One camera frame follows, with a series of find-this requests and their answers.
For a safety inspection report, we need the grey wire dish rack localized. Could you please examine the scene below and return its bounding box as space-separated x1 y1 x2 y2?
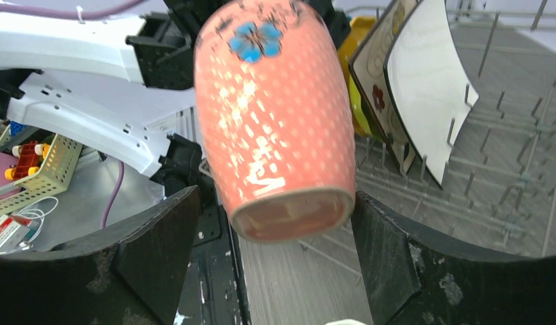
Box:
300 0 556 279

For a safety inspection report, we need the square floral plate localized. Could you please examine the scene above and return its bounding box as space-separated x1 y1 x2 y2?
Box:
349 0 417 175

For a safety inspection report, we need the green polka dot plate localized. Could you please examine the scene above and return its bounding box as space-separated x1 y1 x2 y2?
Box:
347 77 372 136

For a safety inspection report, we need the white cable bundle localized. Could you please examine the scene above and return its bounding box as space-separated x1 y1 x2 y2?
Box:
0 196 60 257

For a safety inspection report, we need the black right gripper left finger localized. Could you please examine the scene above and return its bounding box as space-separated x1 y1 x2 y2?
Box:
0 186 201 324

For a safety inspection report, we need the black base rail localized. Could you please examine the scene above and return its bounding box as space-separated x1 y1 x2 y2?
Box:
174 205 251 325

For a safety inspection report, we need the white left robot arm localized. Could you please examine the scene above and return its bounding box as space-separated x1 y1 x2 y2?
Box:
0 1 350 194

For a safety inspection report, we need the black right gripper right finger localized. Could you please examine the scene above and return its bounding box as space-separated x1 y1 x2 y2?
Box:
351 192 556 324

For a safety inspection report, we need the perforated tray with bricks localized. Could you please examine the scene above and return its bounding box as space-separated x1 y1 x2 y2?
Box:
0 133 84 216

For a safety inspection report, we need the orange polka dot plate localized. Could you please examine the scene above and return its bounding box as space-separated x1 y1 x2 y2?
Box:
337 16 380 139

